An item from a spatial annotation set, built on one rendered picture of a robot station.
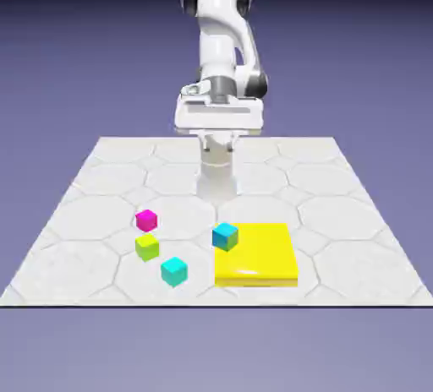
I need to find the small lime green cube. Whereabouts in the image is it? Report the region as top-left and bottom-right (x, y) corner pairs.
(134, 232), (161, 263)

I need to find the small blue cube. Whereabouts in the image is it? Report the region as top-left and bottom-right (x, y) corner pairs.
(211, 222), (240, 253)

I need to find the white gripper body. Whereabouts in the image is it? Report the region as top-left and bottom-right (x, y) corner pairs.
(173, 93), (266, 138)

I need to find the small cyan cube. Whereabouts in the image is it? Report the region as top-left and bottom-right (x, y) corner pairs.
(160, 256), (189, 289)

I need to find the large yellow box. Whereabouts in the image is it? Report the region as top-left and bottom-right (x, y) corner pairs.
(213, 222), (299, 289)

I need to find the small magenta cube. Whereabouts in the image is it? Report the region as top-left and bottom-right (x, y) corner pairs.
(134, 209), (159, 233)

